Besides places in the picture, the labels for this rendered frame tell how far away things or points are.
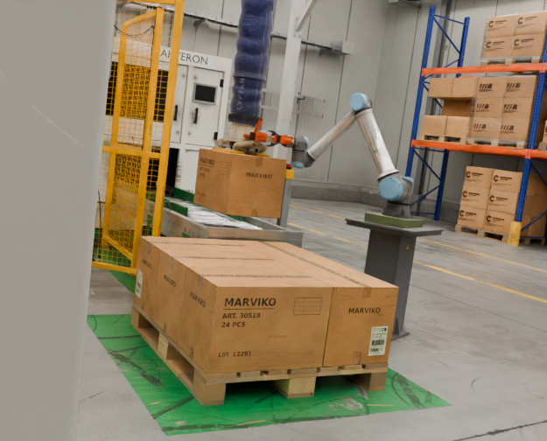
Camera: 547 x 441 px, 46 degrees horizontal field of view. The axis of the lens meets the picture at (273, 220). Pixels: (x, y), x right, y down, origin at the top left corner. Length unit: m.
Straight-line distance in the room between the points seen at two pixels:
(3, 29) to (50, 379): 0.30
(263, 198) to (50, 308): 3.74
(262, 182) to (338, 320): 1.43
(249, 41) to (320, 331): 2.16
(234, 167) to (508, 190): 8.06
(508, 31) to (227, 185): 8.66
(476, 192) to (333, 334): 9.15
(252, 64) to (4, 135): 3.93
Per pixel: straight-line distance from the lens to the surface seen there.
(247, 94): 4.45
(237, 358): 2.95
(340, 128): 4.46
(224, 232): 4.13
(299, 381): 3.16
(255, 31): 4.49
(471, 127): 12.30
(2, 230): 0.58
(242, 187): 4.22
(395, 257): 4.28
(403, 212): 4.32
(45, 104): 0.58
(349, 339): 3.23
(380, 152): 4.20
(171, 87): 4.74
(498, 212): 11.83
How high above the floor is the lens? 1.18
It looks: 7 degrees down
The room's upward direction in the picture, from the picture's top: 7 degrees clockwise
